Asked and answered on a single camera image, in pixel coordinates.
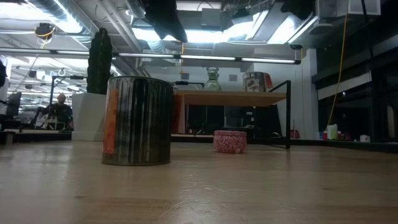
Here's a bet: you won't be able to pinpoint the green cactus plant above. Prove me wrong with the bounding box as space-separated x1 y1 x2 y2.
86 27 113 95

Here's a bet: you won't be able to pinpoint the wooden shelf black legs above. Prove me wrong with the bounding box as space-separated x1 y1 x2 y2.
174 80 292 149

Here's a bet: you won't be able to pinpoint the pale green bottle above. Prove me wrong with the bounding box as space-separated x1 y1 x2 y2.
325 123 339 140

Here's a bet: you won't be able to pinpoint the black monitor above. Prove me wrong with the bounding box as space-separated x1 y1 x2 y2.
6 91 22 118

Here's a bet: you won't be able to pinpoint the silver can floral label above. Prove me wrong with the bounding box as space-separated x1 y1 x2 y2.
243 72 274 93

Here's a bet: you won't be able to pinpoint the black yellow cord reel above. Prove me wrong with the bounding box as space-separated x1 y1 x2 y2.
34 22 57 40

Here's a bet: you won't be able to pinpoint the long linear ceiling light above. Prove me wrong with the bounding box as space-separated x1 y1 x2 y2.
0 47 302 65

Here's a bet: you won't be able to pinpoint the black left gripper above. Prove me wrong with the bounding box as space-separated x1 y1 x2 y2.
144 0 189 44

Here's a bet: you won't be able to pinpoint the black aluminium rig frame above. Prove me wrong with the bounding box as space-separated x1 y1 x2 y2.
0 129 398 154

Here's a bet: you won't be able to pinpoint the black metal stand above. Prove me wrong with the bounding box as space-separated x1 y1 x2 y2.
169 80 205 91
48 74 85 121

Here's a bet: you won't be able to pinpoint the silver can orange label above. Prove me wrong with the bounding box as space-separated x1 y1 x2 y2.
101 76 187 166

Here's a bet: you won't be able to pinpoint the pink patterned tin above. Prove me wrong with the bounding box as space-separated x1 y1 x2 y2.
213 129 248 154

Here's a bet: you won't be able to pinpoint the person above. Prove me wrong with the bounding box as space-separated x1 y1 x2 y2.
30 93 74 131

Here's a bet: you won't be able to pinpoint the yellow cable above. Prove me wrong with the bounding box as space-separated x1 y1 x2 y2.
326 14 348 127

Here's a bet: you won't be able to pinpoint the green glass candlestick holder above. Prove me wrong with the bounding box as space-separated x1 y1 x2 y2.
203 67 223 91

